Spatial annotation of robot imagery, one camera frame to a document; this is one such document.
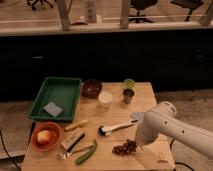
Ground bunch of dark grapes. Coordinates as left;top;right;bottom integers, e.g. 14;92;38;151
112;139;137;156

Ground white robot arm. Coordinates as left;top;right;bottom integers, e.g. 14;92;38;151
135;101;213;159

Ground dark metal cup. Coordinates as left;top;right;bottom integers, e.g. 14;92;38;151
123;89;134;104

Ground white paper cup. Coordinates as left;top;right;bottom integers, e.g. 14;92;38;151
98;91;113;108

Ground green plastic cup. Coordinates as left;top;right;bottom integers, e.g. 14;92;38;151
123;78;135;89

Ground grey folded cloth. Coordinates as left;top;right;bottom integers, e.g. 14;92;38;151
131;112;145;123

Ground green cucumber toy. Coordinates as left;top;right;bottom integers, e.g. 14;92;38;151
75;139;98;165

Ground yellow banana toy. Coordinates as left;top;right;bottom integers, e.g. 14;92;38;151
64;120;88;131

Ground wooden block with black strip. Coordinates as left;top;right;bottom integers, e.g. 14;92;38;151
60;128;85;152

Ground dark red bowl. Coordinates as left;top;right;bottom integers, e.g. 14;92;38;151
82;79;102;98

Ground silver fork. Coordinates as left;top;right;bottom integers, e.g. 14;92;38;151
57;145;93;160

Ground orange bowl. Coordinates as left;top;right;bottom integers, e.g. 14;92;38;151
30;122;62;152

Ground green plastic tray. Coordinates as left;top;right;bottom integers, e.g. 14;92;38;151
29;77;82;122

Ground grey sponge in tray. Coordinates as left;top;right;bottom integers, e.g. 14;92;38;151
43;102;62;117

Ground yellow apple in bowl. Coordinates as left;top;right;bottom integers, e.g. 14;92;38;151
37;130;51;145

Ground black office chair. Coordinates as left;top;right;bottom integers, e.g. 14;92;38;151
129;0;158;23

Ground black cable right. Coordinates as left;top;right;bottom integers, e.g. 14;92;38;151
169;138;196;171

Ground black cable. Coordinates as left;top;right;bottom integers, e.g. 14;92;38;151
0;129;22;171
169;138;196;171

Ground white handled black brush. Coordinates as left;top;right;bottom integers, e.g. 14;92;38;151
98;120;138;136

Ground black cable left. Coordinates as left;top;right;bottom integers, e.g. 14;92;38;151
0;129;22;171

